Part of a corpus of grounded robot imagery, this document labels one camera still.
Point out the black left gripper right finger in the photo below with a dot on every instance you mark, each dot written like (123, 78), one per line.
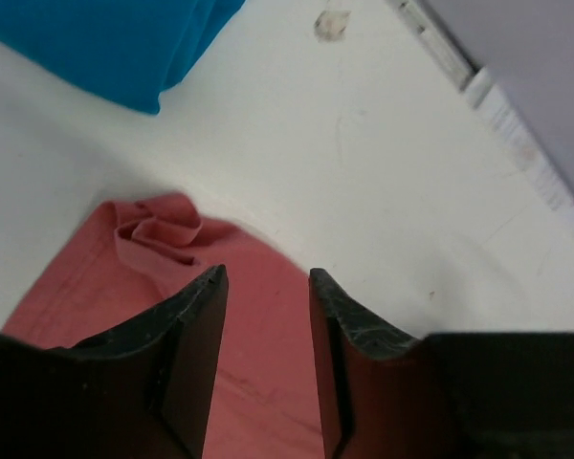
(353, 352)

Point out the folded blue t-shirt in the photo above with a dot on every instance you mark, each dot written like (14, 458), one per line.
(127, 52)

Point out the small tape scrap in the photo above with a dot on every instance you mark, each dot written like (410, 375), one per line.
(330, 25)

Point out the printed paper strip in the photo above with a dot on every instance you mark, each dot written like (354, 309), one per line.
(490, 103)

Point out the pink t-shirt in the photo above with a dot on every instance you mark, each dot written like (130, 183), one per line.
(129, 256)

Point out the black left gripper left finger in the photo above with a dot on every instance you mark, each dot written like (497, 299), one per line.
(143, 388)

